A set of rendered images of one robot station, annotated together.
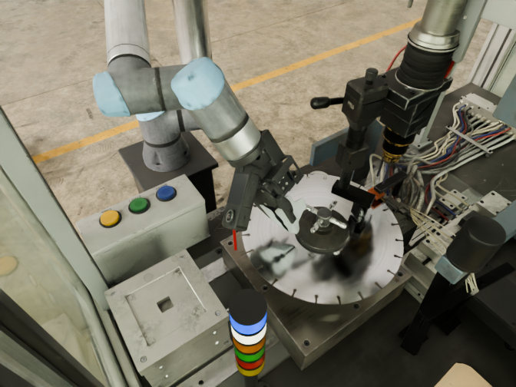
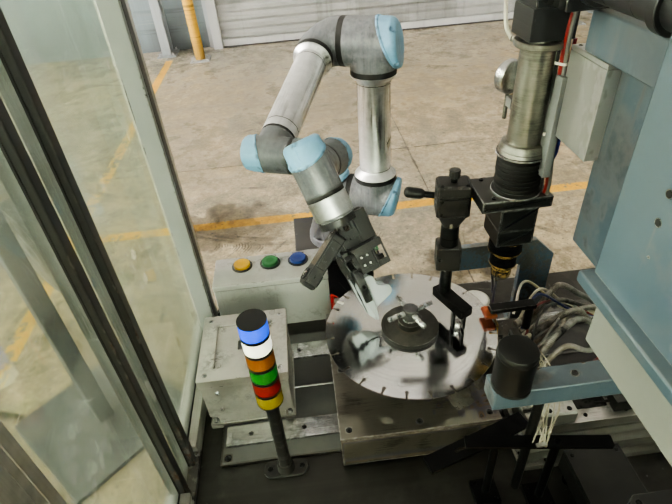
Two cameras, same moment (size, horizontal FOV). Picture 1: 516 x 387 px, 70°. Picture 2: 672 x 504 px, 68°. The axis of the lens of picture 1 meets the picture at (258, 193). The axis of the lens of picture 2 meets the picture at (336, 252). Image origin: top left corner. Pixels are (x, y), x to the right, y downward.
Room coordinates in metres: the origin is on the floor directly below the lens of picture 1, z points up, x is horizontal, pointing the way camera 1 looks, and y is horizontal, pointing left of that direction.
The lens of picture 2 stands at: (-0.19, -0.37, 1.67)
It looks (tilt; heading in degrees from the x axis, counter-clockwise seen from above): 37 degrees down; 31
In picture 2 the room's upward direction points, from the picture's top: 5 degrees counter-clockwise
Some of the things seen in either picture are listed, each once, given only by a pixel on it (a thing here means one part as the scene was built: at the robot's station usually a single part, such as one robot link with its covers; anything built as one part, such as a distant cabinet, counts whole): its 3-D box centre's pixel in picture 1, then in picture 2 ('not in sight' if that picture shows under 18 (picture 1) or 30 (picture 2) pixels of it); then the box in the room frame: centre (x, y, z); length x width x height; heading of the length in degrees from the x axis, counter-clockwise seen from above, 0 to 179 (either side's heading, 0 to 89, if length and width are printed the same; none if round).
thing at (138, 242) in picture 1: (148, 229); (274, 289); (0.56, 0.27, 0.82); 0.28 x 0.11 x 0.15; 124
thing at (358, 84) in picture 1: (358, 123); (450, 221); (0.52, -0.18, 1.17); 0.06 x 0.05 x 0.20; 115
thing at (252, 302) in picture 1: (248, 312); (252, 326); (0.19, 0.01, 1.14); 0.05 x 0.04 x 0.03; 34
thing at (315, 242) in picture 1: (322, 226); (409, 323); (0.46, -0.13, 0.96); 0.11 x 0.11 x 0.03
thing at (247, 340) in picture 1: (248, 322); (256, 341); (0.19, 0.01, 1.11); 0.05 x 0.04 x 0.03; 34
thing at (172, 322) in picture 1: (171, 320); (250, 367); (0.32, 0.18, 0.82); 0.18 x 0.18 x 0.15; 34
